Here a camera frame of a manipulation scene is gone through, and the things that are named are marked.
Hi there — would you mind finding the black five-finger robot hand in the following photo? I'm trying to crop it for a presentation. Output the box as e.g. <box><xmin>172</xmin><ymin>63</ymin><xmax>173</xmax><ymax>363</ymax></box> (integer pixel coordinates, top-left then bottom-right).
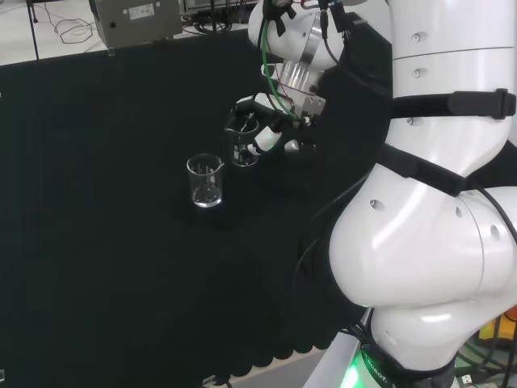
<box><xmin>225</xmin><ymin>93</ymin><xmax>320</xmax><ymax>165</ymax></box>

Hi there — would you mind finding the small clear glass beaker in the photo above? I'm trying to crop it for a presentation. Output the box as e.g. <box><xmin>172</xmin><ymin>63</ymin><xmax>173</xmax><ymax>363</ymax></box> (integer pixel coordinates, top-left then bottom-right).
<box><xmin>224</xmin><ymin>114</ymin><xmax>261</xmax><ymax>168</ymax></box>

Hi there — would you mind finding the clear glass beaker with graduations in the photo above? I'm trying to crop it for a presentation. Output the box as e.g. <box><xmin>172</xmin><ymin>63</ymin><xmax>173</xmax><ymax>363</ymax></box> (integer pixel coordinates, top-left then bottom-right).
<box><xmin>186</xmin><ymin>153</ymin><xmax>225</xmax><ymax>209</ymax></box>

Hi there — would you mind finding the grey metal equipment box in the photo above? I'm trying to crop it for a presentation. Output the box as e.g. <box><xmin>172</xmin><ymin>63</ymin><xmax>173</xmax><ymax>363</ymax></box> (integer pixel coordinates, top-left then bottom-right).
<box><xmin>88</xmin><ymin>0</ymin><xmax>183</xmax><ymax>49</ymax></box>

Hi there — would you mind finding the black bench cloth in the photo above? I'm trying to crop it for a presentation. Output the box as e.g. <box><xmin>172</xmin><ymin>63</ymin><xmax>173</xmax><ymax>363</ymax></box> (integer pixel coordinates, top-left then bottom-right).
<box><xmin>0</xmin><ymin>18</ymin><xmax>395</xmax><ymax>384</ymax></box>

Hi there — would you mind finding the yellow stop button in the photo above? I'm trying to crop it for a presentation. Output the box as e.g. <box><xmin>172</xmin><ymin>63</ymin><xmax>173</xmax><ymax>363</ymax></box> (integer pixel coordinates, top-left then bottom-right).
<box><xmin>478</xmin><ymin>301</ymin><xmax>517</xmax><ymax>355</ymax></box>

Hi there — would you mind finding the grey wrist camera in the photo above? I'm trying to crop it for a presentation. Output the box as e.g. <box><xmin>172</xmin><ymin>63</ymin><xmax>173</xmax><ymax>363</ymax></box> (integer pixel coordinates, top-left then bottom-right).
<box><xmin>237</xmin><ymin>93</ymin><xmax>284</xmax><ymax>116</ymax></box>

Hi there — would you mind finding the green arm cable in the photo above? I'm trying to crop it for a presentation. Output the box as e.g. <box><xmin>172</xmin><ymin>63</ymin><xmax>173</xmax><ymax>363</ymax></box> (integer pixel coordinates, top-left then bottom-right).
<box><xmin>259</xmin><ymin>15</ymin><xmax>302</xmax><ymax>123</ymax></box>

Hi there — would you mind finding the white loose cable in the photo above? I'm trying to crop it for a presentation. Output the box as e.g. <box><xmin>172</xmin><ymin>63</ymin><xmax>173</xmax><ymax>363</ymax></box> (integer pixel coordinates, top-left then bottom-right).
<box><xmin>44</xmin><ymin>6</ymin><xmax>98</xmax><ymax>45</ymax></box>

